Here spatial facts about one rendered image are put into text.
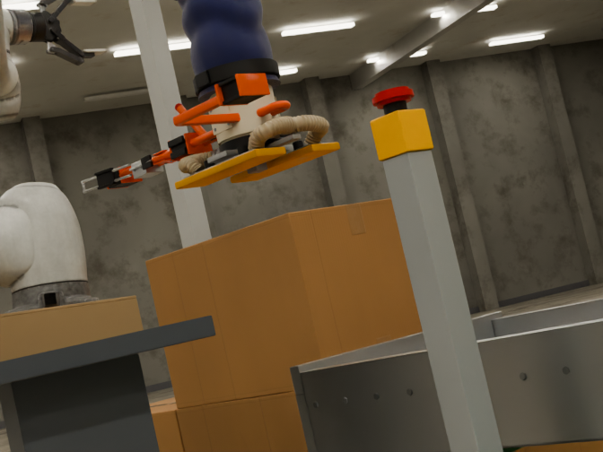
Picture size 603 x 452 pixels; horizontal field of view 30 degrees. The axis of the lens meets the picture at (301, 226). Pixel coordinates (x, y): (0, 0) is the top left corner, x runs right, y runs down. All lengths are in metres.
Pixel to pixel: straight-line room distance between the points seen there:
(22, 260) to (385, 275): 0.90
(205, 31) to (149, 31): 3.43
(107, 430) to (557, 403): 0.86
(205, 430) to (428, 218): 1.26
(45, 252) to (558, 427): 1.04
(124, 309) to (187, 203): 3.95
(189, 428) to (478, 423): 1.28
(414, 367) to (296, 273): 0.52
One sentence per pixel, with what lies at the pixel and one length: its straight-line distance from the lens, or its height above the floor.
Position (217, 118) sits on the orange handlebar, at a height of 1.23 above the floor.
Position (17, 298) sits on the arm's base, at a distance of 2.31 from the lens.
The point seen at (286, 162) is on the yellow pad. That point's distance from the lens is 2.92.
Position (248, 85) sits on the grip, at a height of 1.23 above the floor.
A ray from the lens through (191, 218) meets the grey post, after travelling 6.14.
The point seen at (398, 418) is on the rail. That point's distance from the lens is 2.19.
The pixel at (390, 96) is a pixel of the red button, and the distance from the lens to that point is 1.85.
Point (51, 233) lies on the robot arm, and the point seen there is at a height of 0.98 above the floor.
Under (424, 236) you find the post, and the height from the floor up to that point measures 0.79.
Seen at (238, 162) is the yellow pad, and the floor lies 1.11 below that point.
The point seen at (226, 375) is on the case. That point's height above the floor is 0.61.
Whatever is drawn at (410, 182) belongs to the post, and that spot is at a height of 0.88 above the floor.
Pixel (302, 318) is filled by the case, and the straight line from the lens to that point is 2.56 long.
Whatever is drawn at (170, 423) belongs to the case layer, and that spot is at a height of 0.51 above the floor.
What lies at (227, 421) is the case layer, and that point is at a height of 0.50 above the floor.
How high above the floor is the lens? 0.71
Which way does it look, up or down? 4 degrees up
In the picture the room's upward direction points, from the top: 13 degrees counter-clockwise
